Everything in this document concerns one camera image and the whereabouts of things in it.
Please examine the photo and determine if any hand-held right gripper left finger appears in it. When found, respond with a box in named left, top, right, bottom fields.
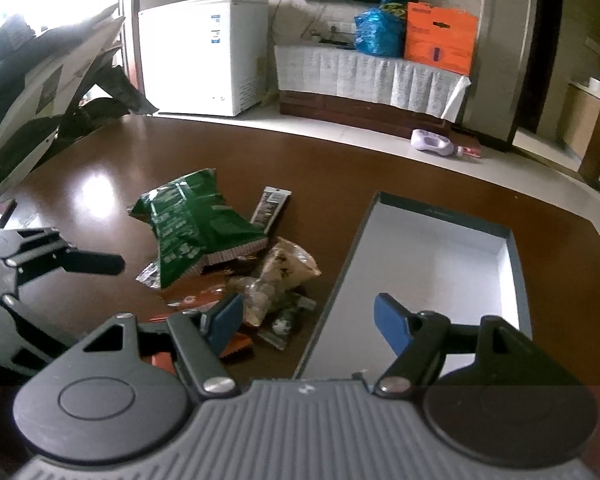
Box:
left=82, top=292, right=246, bottom=402

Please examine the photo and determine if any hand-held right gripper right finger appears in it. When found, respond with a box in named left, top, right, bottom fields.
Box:
left=372, top=292, right=536, bottom=401

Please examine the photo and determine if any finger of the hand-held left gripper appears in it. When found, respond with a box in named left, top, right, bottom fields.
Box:
left=0, top=294, right=83, bottom=377
left=0, top=227, right=127, bottom=291

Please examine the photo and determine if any red snack packet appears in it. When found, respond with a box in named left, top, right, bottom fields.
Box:
left=147, top=310, right=254, bottom=369

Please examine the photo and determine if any orange snack packet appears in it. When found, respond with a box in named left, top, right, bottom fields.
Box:
left=167, top=287, right=228, bottom=312

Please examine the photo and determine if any silver foil packet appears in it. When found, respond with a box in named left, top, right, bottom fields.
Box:
left=135, top=260, right=164, bottom=289

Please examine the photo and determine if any grey cardboard box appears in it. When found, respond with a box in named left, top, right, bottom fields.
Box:
left=292, top=190, right=534, bottom=382

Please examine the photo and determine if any beige peanut bag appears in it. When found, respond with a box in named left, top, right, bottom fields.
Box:
left=225, top=237, right=322, bottom=329

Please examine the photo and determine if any green snack bag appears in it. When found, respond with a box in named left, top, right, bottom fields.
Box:
left=127, top=167, right=271, bottom=291

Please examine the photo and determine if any small dark snack packet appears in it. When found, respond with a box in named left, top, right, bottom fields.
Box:
left=257, top=297, right=317, bottom=351

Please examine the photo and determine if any brown tube with white cap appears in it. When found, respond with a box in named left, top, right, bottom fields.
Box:
left=250, top=186, right=292, bottom=237

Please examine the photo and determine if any black and white bag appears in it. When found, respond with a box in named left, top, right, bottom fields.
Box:
left=0, top=2, right=159, bottom=202

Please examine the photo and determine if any white chest freezer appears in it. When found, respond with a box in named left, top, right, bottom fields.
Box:
left=137, top=0, right=270, bottom=117

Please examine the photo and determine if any white cabinet cloth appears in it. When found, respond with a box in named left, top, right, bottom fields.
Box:
left=272, top=42, right=473, bottom=117

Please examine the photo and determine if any orange cardboard box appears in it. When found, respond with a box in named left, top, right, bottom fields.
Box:
left=403, top=1, right=479, bottom=76

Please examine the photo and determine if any blue plastic bag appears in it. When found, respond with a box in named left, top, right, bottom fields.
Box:
left=354, top=0, right=409, bottom=57

